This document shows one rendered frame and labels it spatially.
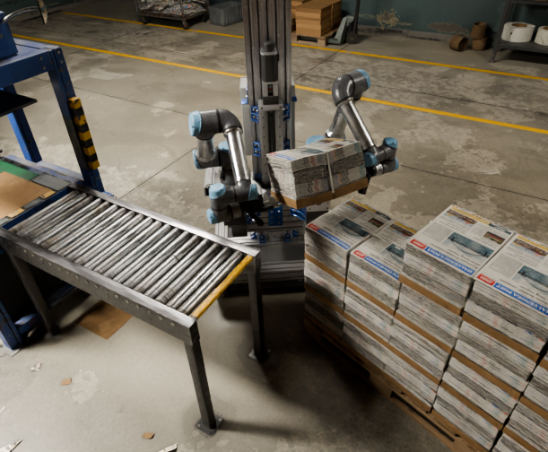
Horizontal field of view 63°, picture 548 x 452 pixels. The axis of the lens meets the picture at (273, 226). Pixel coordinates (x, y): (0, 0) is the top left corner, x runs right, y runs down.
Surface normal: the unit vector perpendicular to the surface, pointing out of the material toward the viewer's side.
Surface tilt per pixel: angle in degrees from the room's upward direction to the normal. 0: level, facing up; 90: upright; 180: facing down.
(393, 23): 90
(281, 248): 0
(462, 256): 1
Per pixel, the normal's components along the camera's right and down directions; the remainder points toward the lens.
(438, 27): -0.51, 0.54
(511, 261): -0.04, -0.79
